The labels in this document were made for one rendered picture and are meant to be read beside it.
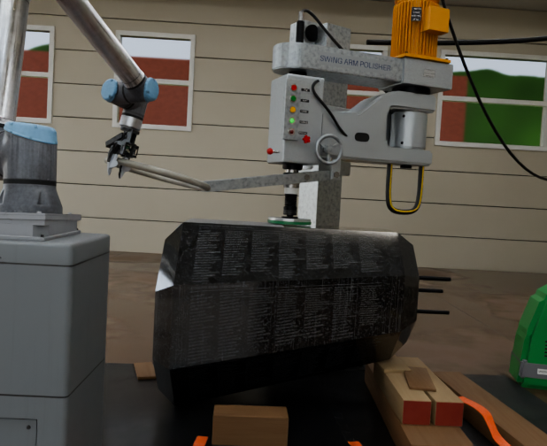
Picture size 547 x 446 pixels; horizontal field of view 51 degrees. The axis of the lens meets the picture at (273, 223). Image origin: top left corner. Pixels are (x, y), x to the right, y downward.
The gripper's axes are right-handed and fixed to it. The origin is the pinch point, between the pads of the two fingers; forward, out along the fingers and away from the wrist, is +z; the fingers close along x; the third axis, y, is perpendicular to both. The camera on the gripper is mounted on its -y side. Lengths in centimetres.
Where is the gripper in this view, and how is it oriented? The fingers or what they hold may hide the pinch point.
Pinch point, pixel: (113, 173)
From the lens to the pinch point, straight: 253.4
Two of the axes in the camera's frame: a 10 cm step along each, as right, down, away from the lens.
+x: 6.0, 1.8, 7.8
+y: 7.6, 1.9, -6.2
